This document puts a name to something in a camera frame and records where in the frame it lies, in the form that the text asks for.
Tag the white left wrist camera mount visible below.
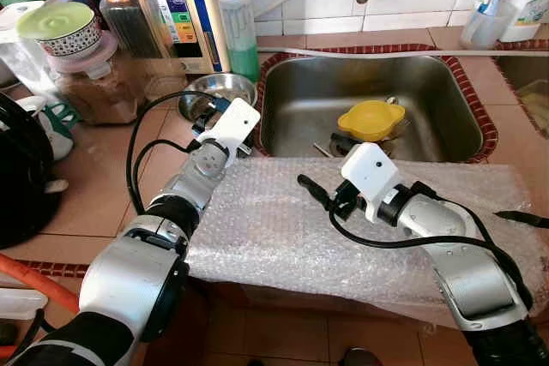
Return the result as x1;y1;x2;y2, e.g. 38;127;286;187
199;97;262;159

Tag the dark robot foot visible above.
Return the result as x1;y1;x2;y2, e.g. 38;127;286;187
341;347;384;366

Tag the patterned bowl green lid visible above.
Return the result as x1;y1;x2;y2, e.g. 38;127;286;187
15;2;102;58

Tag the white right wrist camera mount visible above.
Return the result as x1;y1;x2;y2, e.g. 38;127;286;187
341;142;401;223

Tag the green dish soap bottle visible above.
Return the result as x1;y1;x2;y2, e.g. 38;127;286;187
218;0;260;82

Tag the clear plastic container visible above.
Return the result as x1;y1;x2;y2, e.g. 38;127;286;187
0;2;52;97

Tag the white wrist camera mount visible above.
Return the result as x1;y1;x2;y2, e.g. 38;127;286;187
341;142;401;223
199;97;262;159

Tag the white blue water purifier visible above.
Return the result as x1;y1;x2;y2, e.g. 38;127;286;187
129;0;231;75

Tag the steel sink basin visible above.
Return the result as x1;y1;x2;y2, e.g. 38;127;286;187
257;56;484;163
498;57;549;135

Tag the black electric kettle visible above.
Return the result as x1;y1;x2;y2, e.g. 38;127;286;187
0;92;68;249

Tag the black plastic strip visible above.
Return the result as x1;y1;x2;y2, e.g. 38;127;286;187
495;209;549;230

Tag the glass dish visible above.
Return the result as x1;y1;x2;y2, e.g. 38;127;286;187
517;79;549;131

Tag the clear jar orange lid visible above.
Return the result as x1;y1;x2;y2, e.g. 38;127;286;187
88;0;185;101

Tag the clear bubble wrap sheet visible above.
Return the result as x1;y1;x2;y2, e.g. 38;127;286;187
184;156;549;324

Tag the small steel bowl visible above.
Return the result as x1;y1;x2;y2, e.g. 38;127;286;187
178;73;257;123

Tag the clear plastic cup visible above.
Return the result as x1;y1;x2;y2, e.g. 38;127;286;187
461;2;516;50

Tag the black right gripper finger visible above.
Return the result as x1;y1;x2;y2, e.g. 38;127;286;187
329;131;366;159
297;174;335;203

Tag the orange gas hose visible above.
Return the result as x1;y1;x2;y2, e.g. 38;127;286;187
0;252;82;358

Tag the white plastic stick lighter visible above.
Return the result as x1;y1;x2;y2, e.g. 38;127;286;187
0;287;48;322

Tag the brown powder jar pink lid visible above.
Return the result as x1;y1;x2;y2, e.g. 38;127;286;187
47;33;147;125

